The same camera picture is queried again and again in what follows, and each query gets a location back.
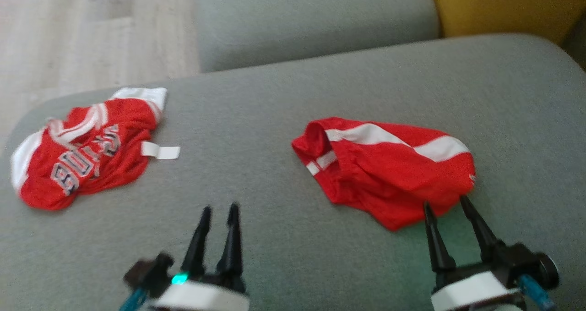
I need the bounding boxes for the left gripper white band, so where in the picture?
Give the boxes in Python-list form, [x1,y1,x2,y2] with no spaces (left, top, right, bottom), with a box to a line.
[149,203,250,311]

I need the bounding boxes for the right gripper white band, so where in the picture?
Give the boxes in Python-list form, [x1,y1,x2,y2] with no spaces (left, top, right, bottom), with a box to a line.
[424,195,527,311]

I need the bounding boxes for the red shorts white stripes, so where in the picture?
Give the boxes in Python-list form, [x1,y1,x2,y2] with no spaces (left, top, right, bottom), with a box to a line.
[292,117,477,232]

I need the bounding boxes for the red basketball jersey white trim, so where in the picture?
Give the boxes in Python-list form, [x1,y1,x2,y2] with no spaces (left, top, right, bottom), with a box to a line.
[10,87,181,211]

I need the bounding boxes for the large yellow sofa back cushion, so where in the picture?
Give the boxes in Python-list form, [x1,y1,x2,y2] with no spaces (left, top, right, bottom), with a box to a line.
[425,0,586,46]

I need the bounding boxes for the blue-plug right camera cable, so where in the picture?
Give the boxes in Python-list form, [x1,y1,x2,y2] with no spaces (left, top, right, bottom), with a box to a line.
[519,274,557,311]

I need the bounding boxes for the blue-plug camera cable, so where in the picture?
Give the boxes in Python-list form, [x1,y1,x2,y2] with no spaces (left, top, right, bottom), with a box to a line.
[519,274,557,311]
[119,288,150,311]

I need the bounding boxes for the blue-plug left camera cable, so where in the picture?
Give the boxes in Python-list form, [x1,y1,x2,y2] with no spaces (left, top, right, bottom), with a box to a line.
[119,288,150,311]

